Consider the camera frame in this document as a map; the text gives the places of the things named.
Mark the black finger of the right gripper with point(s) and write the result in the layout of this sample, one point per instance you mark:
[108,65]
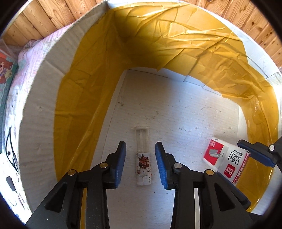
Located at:
[267,155]

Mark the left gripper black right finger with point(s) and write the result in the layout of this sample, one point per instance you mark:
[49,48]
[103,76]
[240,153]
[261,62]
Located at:
[221,204]

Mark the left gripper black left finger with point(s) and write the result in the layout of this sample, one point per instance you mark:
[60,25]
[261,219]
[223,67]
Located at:
[61,208]

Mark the red staples box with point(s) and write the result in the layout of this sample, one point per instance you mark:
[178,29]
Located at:
[227,159]

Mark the white cardboard box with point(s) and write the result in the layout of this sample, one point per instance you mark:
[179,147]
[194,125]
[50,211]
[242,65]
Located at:
[173,67]

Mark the pink cartoon quilt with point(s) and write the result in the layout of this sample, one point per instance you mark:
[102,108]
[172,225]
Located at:
[18,69]

